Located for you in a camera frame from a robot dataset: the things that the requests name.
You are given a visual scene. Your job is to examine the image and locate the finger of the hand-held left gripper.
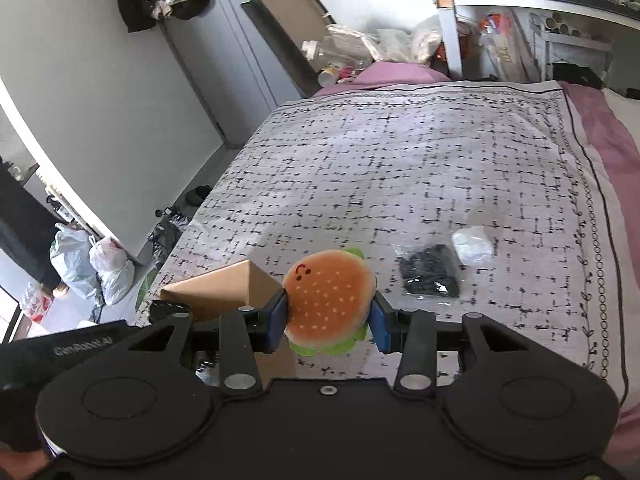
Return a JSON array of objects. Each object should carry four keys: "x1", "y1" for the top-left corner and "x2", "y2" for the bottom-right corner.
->
[{"x1": 148, "y1": 299, "x2": 177, "y2": 324}]

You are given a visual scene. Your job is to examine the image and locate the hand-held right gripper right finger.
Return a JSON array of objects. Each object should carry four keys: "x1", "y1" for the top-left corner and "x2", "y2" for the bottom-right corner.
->
[{"x1": 369, "y1": 291, "x2": 547, "y2": 393}]

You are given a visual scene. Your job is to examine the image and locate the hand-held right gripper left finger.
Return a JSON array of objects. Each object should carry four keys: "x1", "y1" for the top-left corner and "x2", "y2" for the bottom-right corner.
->
[{"x1": 119, "y1": 291, "x2": 292, "y2": 393}]

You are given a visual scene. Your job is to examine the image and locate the burger plush toy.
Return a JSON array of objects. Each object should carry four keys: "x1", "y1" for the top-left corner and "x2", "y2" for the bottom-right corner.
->
[{"x1": 281, "y1": 246, "x2": 379, "y2": 359}]

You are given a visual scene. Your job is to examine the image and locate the brown cardboard box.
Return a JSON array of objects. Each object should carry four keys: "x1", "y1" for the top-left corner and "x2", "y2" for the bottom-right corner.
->
[{"x1": 160, "y1": 259, "x2": 297, "y2": 382}]

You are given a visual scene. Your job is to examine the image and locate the person's left hand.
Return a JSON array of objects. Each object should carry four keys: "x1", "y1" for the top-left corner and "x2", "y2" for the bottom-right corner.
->
[{"x1": 0, "y1": 441, "x2": 52, "y2": 480}]

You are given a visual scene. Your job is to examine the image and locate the pack of water bottles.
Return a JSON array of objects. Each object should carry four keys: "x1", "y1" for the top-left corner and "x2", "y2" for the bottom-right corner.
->
[{"x1": 20, "y1": 282, "x2": 54, "y2": 324}]

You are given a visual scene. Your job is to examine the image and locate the white plastic bag red print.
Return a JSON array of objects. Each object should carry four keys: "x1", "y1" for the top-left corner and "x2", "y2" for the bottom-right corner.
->
[{"x1": 88, "y1": 235, "x2": 136, "y2": 307}]

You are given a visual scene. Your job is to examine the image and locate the black lacy item in plastic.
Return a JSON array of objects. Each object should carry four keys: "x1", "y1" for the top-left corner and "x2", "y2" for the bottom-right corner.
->
[{"x1": 394, "y1": 243, "x2": 462, "y2": 300}]

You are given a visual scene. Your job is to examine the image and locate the pale green plastic bag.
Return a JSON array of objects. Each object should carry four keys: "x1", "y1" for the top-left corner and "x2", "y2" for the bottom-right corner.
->
[{"x1": 48, "y1": 222, "x2": 99, "y2": 299}]

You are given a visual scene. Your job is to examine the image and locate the white crumpled plastic bag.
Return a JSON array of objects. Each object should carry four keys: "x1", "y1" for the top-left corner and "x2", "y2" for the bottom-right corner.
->
[{"x1": 451, "y1": 225, "x2": 494, "y2": 267}]

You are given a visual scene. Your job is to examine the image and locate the dark shoes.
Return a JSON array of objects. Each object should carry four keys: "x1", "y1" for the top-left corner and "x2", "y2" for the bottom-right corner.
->
[{"x1": 184, "y1": 185, "x2": 214, "y2": 207}]

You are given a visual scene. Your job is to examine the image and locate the black hanging coat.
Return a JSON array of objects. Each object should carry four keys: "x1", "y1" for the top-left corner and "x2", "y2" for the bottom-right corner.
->
[{"x1": 0, "y1": 159, "x2": 62, "y2": 292}]

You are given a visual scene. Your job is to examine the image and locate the black-and-white printed blanket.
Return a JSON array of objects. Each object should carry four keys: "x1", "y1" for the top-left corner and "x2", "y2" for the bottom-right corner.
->
[{"x1": 137, "y1": 80, "x2": 632, "y2": 411}]

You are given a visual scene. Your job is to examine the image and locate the grey door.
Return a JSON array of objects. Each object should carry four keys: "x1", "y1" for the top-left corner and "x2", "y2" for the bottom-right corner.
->
[{"x1": 160, "y1": 0, "x2": 303, "y2": 150}]

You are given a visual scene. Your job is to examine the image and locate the clear plastic bottle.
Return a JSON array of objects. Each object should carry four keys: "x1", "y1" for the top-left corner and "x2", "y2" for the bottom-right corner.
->
[{"x1": 301, "y1": 35, "x2": 369, "y2": 69}]

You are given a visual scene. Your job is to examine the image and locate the white plastic bags heap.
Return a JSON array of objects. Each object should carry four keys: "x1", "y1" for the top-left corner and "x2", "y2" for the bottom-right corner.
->
[{"x1": 374, "y1": 14, "x2": 444, "y2": 67}]

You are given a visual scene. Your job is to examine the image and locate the red and white plastic bag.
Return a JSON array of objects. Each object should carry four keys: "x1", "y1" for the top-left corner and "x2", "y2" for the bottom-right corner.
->
[{"x1": 476, "y1": 9, "x2": 532, "y2": 82}]

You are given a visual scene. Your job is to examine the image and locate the flat cardboard sheet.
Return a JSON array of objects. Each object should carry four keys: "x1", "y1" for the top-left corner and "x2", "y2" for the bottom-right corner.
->
[{"x1": 240, "y1": 0, "x2": 337, "y2": 99}]

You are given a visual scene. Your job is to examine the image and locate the black bag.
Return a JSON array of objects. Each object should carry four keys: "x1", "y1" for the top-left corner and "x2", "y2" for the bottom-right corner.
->
[{"x1": 551, "y1": 62, "x2": 607, "y2": 92}]

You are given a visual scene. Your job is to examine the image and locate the cream pillow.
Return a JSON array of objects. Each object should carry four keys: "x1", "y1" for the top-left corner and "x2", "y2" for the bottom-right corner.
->
[{"x1": 599, "y1": 87, "x2": 640, "y2": 152}]

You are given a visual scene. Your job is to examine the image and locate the white desk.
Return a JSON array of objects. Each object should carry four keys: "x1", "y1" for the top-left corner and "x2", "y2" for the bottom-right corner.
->
[{"x1": 431, "y1": 0, "x2": 640, "y2": 82}]

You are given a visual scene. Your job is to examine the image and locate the black cables on floor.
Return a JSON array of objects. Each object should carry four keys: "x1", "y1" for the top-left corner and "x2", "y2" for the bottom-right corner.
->
[{"x1": 149, "y1": 204, "x2": 192, "y2": 262}]

